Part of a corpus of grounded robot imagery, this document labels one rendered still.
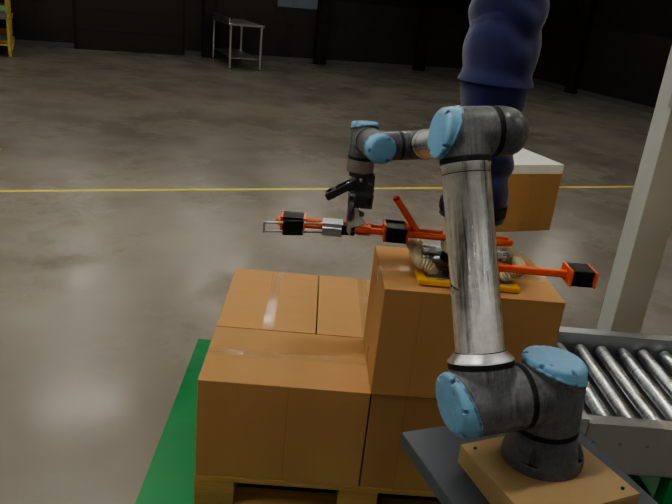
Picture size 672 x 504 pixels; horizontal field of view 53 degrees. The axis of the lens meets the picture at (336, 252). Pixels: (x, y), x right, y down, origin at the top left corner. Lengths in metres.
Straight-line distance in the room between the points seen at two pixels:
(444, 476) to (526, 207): 2.53
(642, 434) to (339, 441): 1.01
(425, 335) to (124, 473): 1.32
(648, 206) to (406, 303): 1.73
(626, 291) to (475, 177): 2.32
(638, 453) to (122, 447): 1.95
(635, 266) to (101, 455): 2.65
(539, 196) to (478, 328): 2.61
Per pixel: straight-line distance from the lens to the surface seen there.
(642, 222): 3.63
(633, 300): 3.79
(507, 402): 1.54
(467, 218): 1.50
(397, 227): 2.30
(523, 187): 3.98
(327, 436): 2.47
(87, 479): 2.87
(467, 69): 2.19
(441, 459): 1.79
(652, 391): 2.83
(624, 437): 2.48
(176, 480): 2.82
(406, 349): 2.29
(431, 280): 2.24
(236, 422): 2.46
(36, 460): 3.00
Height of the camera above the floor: 1.82
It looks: 21 degrees down
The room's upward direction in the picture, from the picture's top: 6 degrees clockwise
